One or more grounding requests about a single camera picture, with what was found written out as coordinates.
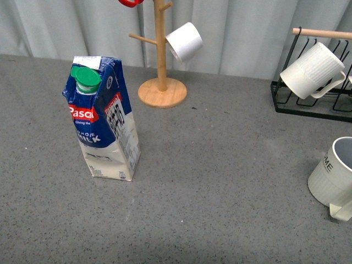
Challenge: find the blue white milk carton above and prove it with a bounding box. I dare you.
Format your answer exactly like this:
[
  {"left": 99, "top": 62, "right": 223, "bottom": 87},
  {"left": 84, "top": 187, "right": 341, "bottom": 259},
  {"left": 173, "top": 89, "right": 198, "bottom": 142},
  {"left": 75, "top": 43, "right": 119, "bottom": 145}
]
[{"left": 62, "top": 56, "right": 140, "bottom": 181}]

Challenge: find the cream ribbed mug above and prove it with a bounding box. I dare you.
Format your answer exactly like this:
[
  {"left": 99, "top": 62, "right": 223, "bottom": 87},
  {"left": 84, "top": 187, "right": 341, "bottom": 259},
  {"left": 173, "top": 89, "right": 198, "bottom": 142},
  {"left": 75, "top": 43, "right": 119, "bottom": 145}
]
[{"left": 307, "top": 136, "right": 351, "bottom": 222}]

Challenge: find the white cup on tree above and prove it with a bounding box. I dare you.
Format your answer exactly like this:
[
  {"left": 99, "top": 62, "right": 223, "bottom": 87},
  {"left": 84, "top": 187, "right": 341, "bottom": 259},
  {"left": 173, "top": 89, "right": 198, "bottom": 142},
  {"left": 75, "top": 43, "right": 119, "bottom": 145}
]
[{"left": 166, "top": 22, "right": 203, "bottom": 62}]

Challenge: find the red cup on tree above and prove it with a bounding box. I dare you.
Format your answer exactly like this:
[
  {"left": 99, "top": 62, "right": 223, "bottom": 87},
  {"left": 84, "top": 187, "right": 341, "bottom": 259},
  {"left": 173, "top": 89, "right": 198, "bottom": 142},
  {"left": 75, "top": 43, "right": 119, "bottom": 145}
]
[{"left": 118, "top": 0, "right": 144, "bottom": 8}]

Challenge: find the wooden mug tree stand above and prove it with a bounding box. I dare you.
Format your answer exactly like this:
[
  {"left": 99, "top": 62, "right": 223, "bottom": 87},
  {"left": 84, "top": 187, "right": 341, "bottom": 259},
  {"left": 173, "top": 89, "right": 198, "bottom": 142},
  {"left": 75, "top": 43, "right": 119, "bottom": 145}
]
[{"left": 129, "top": 1, "right": 187, "bottom": 108}]

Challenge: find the cream mug on rack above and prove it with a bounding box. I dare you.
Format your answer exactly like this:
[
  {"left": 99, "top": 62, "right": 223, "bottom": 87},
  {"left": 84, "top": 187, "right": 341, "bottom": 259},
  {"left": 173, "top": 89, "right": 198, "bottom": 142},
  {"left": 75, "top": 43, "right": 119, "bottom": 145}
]
[{"left": 280, "top": 42, "right": 347, "bottom": 100}]

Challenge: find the black wire mug rack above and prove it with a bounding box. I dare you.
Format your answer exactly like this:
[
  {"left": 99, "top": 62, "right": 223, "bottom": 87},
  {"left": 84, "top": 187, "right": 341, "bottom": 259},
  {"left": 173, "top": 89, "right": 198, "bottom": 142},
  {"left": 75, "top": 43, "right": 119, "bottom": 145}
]
[{"left": 271, "top": 27, "right": 351, "bottom": 123}]

